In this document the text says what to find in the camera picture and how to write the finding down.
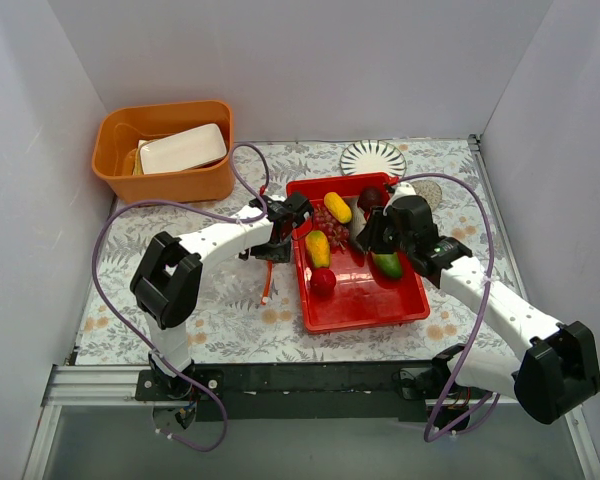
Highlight red plastic tray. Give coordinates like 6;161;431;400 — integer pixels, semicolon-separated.
286;173;430;334

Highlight orange plastic tub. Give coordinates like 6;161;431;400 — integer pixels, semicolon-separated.
91;100;235;204

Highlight dark purple fruit toy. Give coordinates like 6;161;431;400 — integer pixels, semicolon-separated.
357;186;385;211

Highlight yellow orange mango toy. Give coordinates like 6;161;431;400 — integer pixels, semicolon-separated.
304;230;331;268

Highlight clear zip top bag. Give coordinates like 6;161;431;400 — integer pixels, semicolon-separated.
196;257;274;313

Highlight striped round plate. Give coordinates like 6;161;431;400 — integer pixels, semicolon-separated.
340;140;406;177

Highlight green orange mango toy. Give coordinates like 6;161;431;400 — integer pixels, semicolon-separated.
371;253;403;280

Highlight grey fish toy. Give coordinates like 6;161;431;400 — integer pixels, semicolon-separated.
345;197;366;252

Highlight white rectangular dish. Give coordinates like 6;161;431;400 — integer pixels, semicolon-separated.
136;123;227;175

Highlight purple grape bunch toy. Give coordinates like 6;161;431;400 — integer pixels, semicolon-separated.
313;206;349;250

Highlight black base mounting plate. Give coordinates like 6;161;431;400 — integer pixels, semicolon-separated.
135;360;491;432

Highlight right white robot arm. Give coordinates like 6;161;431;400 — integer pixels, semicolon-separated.
357;194;600;424

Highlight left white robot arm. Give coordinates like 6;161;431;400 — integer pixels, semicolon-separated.
130;193;313;400

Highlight red apple toy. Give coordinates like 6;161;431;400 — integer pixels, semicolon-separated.
309;267;337;297

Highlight yellow corn cob toy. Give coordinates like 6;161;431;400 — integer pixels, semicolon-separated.
323;192;352;224

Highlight yellow item in tub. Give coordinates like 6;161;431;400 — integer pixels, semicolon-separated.
122;140;146;176

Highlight speckled grey round dish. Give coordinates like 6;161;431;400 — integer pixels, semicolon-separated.
411;180;442;211

